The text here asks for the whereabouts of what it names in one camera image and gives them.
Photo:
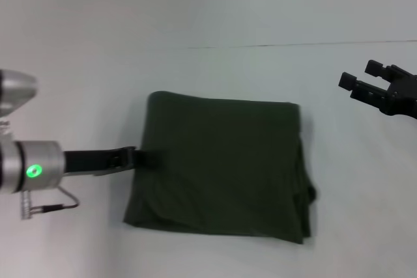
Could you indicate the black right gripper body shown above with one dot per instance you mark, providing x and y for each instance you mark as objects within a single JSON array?
[{"x": 402, "y": 95}]

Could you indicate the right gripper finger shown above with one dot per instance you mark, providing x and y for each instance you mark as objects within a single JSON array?
[
  {"x": 378, "y": 68},
  {"x": 361, "y": 87}
]

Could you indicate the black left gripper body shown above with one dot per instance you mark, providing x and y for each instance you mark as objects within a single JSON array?
[{"x": 97, "y": 161}]

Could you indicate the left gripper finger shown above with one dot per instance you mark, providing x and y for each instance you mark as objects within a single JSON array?
[{"x": 148, "y": 158}]

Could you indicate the dark green t-shirt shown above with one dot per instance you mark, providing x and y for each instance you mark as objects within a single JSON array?
[{"x": 221, "y": 167}]

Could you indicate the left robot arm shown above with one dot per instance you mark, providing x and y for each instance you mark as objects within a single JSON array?
[{"x": 26, "y": 167}]

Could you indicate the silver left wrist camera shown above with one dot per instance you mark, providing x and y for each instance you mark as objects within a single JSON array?
[{"x": 14, "y": 92}]

